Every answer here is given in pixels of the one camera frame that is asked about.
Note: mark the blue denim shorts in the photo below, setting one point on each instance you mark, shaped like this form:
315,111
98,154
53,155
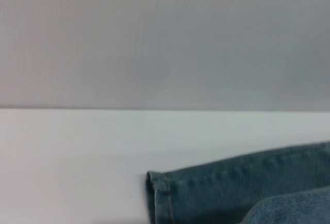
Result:
232,188

